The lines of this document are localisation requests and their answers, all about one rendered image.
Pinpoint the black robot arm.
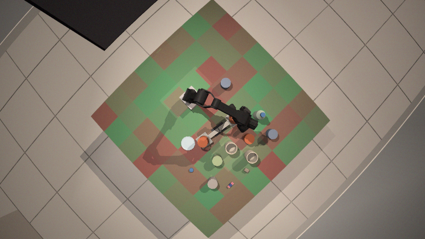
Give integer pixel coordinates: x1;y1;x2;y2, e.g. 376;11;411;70
182;88;258;130

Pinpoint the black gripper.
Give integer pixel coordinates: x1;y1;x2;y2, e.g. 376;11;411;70
229;104;249;133

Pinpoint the white round dish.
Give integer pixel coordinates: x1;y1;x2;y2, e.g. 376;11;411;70
181;137;195;150

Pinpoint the pale green cylinder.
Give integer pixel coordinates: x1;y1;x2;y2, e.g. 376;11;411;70
212;154;223;166

